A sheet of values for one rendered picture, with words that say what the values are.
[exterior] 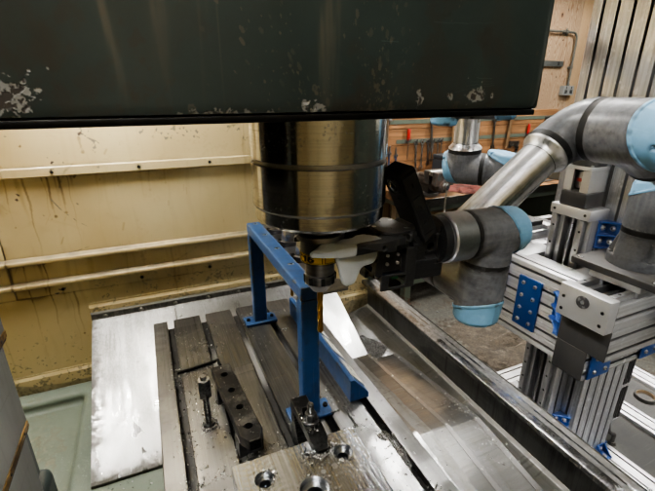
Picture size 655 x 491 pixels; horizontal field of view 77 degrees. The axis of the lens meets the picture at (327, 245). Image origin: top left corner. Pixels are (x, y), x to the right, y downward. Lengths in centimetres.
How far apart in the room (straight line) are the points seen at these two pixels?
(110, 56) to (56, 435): 143
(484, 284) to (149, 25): 55
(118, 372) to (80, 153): 69
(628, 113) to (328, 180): 58
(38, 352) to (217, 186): 82
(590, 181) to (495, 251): 84
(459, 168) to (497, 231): 94
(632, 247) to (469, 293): 68
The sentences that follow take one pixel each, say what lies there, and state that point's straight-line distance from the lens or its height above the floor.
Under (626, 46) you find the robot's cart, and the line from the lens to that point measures 156.
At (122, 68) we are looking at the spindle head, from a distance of 33.
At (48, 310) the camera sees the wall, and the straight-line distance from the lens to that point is 166.
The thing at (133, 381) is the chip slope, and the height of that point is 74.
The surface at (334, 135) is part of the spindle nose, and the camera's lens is 42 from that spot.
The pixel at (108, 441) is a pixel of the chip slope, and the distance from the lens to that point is 141.
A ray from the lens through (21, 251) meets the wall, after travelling 158.
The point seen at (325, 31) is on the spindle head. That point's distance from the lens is 36.
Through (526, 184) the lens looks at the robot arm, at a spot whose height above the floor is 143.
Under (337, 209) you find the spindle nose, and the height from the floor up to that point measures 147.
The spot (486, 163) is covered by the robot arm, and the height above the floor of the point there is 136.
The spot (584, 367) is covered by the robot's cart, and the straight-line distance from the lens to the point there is 135.
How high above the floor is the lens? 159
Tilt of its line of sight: 21 degrees down
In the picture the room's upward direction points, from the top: straight up
